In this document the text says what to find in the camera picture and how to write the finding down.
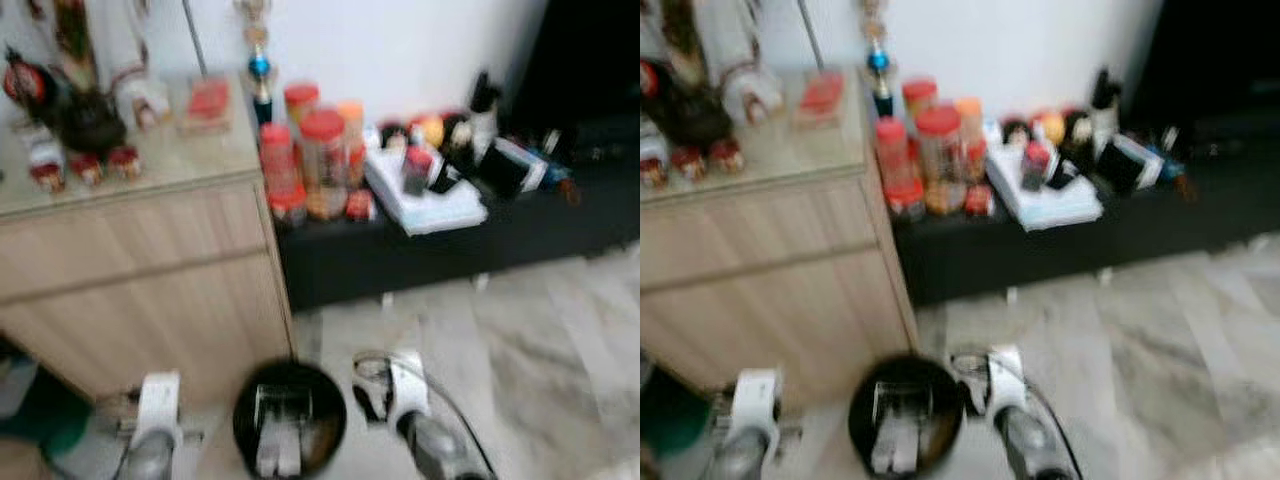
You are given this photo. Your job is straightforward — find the black round rubbish bin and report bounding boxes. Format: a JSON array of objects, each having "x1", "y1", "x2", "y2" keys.
[
  {"x1": 232, "y1": 360, "x2": 348, "y2": 479},
  {"x1": 848, "y1": 353, "x2": 967, "y2": 479}
]

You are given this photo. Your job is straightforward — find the black low cabinet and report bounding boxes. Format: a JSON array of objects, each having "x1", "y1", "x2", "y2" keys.
[
  {"x1": 890, "y1": 118, "x2": 1280, "y2": 308},
  {"x1": 272, "y1": 125, "x2": 641, "y2": 313}
]

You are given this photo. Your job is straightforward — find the flat white box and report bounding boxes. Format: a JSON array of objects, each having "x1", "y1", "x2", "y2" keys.
[
  {"x1": 362, "y1": 148, "x2": 489, "y2": 238},
  {"x1": 984, "y1": 144, "x2": 1105, "y2": 234}
]

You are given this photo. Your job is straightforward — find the light wooden cabinet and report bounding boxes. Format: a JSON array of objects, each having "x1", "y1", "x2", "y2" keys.
[
  {"x1": 640, "y1": 70, "x2": 919, "y2": 401},
  {"x1": 0, "y1": 75, "x2": 297, "y2": 403}
]

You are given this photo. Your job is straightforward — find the slim red lid jar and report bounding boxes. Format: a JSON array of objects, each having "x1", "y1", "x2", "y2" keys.
[
  {"x1": 258, "y1": 123, "x2": 301, "y2": 201},
  {"x1": 875, "y1": 117, "x2": 914, "y2": 197}
]

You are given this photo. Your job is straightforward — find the black rectangular box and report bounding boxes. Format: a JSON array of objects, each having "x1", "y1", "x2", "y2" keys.
[
  {"x1": 480, "y1": 135, "x2": 552, "y2": 201},
  {"x1": 1095, "y1": 131, "x2": 1167, "y2": 197}
]

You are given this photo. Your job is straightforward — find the orange lid jar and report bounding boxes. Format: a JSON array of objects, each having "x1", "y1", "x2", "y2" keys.
[
  {"x1": 955, "y1": 96, "x2": 985, "y2": 151},
  {"x1": 337, "y1": 100, "x2": 367, "y2": 153}
]

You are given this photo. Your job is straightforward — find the green bag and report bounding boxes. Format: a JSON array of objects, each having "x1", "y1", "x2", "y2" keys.
[
  {"x1": 640, "y1": 362, "x2": 703, "y2": 463},
  {"x1": 0, "y1": 340, "x2": 93, "y2": 463}
]

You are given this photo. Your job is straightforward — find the short red lid jar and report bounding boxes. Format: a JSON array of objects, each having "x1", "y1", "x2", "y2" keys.
[
  {"x1": 284, "y1": 82, "x2": 321, "y2": 131},
  {"x1": 902, "y1": 78, "x2": 938, "y2": 126}
]

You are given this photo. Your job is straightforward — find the black and white bottle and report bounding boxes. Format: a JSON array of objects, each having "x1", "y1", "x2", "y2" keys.
[
  {"x1": 468, "y1": 70, "x2": 504, "y2": 161},
  {"x1": 1090, "y1": 67, "x2": 1122, "y2": 153}
]

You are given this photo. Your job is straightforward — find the red gift box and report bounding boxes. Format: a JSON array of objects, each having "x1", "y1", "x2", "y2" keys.
[
  {"x1": 797, "y1": 72, "x2": 847, "y2": 130},
  {"x1": 178, "y1": 78, "x2": 234, "y2": 136}
]

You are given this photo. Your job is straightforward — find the gold and blue trophy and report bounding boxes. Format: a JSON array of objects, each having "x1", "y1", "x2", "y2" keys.
[
  {"x1": 235, "y1": 0, "x2": 277, "y2": 127},
  {"x1": 862, "y1": 0, "x2": 897, "y2": 121}
]

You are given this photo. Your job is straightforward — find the dark rooster figurine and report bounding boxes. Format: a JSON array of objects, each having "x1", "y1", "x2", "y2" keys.
[
  {"x1": 640, "y1": 52, "x2": 747, "y2": 151},
  {"x1": 0, "y1": 45, "x2": 127, "y2": 157}
]

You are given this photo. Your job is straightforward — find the white and brown figurine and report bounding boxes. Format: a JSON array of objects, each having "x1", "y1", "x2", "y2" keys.
[
  {"x1": 88, "y1": 0, "x2": 173, "y2": 133},
  {"x1": 700, "y1": 0, "x2": 791, "y2": 126}
]

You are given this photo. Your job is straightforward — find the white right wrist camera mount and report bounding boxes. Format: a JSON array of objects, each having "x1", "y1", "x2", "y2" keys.
[
  {"x1": 388, "y1": 350, "x2": 431, "y2": 426},
  {"x1": 985, "y1": 345, "x2": 1027, "y2": 421}
]

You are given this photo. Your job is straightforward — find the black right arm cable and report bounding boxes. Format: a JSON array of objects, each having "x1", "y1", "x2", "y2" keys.
[
  {"x1": 955, "y1": 346, "x2": 1085, "y2": 479},
  {"x1": 355, "y1": 350, "x2": 498, "y2": 479}
]

